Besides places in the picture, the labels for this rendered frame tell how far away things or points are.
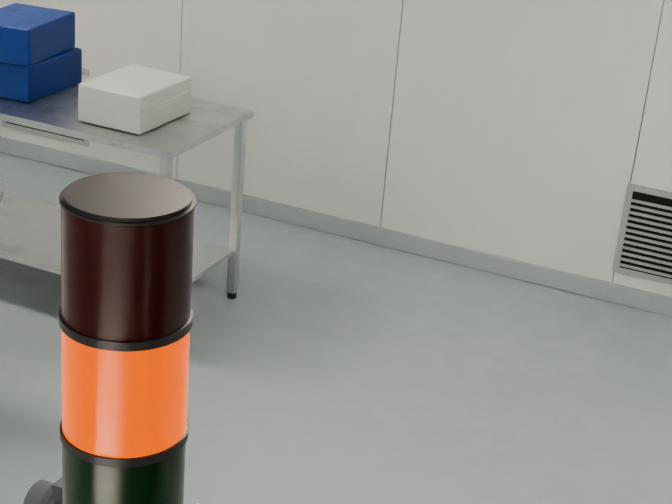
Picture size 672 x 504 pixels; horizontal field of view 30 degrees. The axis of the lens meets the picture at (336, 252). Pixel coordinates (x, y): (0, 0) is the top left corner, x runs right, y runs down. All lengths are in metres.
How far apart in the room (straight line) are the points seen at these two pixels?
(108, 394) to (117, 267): 0.05
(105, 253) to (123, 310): 0.02
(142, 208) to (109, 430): 0.09
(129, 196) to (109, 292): 0.04
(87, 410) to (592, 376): 5.07
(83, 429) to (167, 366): 0.04
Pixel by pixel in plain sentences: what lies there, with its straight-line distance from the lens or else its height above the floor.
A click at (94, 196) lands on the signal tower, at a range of 0.46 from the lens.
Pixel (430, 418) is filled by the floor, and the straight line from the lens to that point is 5.00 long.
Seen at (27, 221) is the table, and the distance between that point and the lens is 6.00.
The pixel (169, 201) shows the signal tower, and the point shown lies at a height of 2.35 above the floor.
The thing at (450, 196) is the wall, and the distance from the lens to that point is 6.31.
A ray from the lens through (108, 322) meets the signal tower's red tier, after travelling 0.46.
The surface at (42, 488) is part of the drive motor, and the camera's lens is 2.84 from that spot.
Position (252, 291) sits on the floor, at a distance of 5.90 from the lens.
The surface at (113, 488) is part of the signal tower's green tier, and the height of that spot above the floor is 2.24.
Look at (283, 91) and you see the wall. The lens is 6.52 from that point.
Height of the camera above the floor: 2.52
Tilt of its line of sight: 23 degrees down
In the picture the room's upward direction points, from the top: 5 degrees clockwise
